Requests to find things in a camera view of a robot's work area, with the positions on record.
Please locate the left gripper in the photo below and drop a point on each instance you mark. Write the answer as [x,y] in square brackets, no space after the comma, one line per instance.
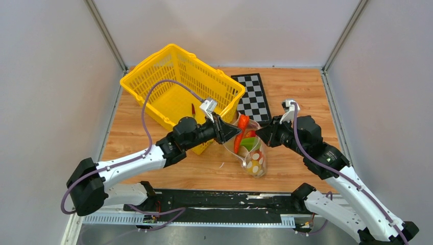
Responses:
[223,131]

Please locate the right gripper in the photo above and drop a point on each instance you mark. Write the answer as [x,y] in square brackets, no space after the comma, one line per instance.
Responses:
[267,134]

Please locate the green star fruit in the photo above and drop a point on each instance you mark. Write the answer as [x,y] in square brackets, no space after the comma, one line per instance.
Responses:
[251,144]

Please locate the red chili pepper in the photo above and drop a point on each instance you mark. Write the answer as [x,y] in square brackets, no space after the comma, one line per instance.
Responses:
[241,132]

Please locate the polka dot zip bag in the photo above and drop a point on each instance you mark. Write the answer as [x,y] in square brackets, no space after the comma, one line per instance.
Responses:
[253,125]

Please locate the brown kiwi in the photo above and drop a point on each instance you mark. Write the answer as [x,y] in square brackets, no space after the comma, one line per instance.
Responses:
[243,152]

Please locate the yellow lemon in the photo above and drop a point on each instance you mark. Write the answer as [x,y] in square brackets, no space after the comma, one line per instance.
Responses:
[254,168]

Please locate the yellow plastic basket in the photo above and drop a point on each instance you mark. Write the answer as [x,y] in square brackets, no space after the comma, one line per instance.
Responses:
[169,81]

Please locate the red apple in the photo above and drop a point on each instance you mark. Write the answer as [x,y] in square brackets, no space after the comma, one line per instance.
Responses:
[250,134]

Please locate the orange tangerine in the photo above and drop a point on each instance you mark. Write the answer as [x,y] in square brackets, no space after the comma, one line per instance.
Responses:
[257,155]

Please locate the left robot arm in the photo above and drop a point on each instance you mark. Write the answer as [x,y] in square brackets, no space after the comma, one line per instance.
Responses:
[90,185]

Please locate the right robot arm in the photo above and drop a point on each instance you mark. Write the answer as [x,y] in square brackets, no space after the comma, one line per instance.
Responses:
[370,221]

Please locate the black white checkerboard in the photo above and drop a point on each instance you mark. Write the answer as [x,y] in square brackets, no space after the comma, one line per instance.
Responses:
[253,103]

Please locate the small red chili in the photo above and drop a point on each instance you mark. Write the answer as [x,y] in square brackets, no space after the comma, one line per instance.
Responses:
[193,111]

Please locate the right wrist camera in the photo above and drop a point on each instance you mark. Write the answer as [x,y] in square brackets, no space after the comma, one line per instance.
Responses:
[289,106]

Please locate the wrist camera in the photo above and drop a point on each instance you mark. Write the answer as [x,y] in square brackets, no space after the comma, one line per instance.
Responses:
[289,106]
[207,107]

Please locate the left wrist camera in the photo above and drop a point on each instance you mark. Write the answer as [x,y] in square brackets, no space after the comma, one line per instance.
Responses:
[207,107]

